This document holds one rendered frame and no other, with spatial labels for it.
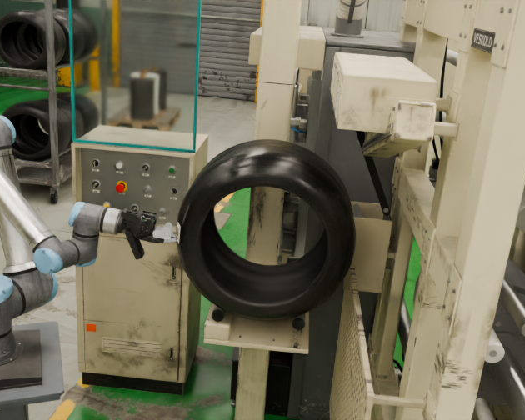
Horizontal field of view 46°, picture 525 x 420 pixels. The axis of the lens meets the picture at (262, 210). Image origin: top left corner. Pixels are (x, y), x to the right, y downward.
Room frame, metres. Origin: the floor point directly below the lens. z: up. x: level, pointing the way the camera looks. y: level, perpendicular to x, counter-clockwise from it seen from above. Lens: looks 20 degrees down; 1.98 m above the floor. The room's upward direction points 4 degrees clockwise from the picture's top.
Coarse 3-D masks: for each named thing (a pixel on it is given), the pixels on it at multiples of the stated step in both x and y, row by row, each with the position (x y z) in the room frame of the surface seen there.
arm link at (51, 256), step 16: (0, 176) 1.99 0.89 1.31; (0, 192) 1.95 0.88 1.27; (16, 192) 1.97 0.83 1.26; (0, 208) 1.94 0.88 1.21; (16, 208) 1.92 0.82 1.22; (32, 208) 1.96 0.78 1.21; (16, 224) 1.90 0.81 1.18; (32, 224) 1.90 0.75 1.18; (32, 240) 1.87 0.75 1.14; (48, 240) 1.87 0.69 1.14; (48, 256) 1.82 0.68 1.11; (64, 256) 1.86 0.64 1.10; (48, 272) 1.82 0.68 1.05
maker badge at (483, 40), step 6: (474, 30) 1.61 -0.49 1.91; (480, 30) 1.55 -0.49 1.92; (474, 36) 1.60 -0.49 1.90; (480, 36) 1.54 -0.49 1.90; (486, 36) 1.49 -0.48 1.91; (492, 36) 1.44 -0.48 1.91; (474, 42) 1.59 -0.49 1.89; (480, 42) 1.53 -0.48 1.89; (486, 42) 1.48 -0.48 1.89; (492, 42) 1.43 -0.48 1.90; (480, 48) 1.52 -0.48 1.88; (486, 48) 1.47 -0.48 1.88
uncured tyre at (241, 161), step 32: (224, 160) 1.91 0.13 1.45; (256, 160) 1.87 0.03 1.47; (288, 160) 1.88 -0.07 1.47; (320, 160) 2.02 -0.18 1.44; (192, 192) 1.88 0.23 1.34; (224, 192) 1.84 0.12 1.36; (320, 192) 1.84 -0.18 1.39; (192, 224) 1.85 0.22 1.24; (352, 224) 1.87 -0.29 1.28; (192, 256) 1.85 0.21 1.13; (224, 256) 2.13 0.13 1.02; (320, 256) 2.11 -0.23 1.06; (352, 256) 1.88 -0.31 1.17; (224, 288) 1.86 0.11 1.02; (256, 288) 2.08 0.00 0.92; (288, 288) 2.08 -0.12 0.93; (320, 288) 1.83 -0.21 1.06
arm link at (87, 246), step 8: (72, 232) 1.98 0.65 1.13; (72, 240) 1.94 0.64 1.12; (80, 240) 1.95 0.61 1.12; (88, 240) 1.96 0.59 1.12; (96, 240) 1.98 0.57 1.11; (80, 248) 1.92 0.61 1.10; (88, 248) 1.95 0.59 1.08; (96, 248) 1.98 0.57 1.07; (80, 256) 1.91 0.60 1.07; (88, 256) 1.95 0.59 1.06; (96, 256) 1.99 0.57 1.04; (80, 264) 1.95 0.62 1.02; (88, 264) 1.96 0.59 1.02
